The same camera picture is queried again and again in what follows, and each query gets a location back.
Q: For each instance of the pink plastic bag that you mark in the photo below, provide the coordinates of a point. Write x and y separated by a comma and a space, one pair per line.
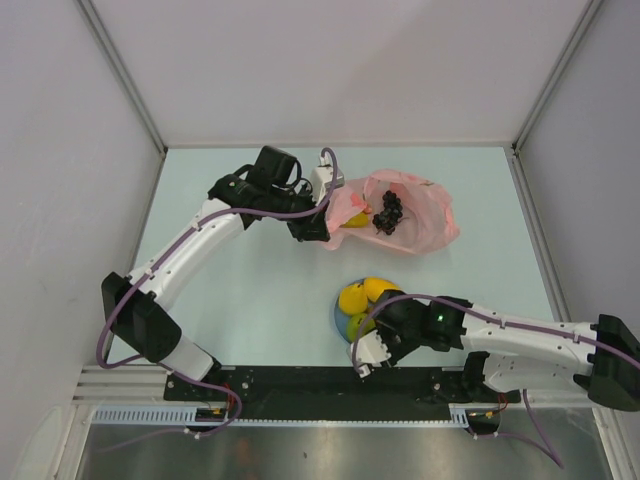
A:
427, 225

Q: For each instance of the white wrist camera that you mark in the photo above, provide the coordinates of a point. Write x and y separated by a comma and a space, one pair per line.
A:
322, 176
371, 352

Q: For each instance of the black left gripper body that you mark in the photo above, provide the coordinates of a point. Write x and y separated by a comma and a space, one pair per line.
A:
299, 227

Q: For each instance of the yellow fake mango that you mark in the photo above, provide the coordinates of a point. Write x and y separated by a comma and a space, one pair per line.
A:
374, 287

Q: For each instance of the yellow fake pear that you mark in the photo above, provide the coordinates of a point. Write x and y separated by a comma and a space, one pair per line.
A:
353, 299

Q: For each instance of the black fake grapes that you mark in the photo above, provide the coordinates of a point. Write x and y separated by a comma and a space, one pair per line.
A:
391, 214

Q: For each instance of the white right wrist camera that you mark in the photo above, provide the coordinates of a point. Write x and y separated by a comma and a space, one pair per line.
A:
371, 352

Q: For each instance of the green fake pear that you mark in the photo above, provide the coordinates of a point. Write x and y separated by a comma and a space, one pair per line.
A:
358, 322

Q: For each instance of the fake watermelon slice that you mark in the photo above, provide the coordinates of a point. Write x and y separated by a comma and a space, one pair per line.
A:
359, 202

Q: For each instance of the blue plastic bowl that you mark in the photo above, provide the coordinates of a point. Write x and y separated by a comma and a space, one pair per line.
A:
340, 319

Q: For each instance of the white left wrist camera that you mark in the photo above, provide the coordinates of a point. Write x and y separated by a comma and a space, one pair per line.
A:
322, 176

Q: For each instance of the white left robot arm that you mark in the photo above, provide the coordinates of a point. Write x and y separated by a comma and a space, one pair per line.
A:
137, 305

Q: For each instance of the white slotted cable duct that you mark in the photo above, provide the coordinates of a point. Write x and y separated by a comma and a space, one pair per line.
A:
159, 415

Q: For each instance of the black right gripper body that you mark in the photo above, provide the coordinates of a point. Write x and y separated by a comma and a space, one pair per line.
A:
399, 343

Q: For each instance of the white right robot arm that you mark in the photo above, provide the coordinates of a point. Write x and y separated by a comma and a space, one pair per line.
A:
506, 353

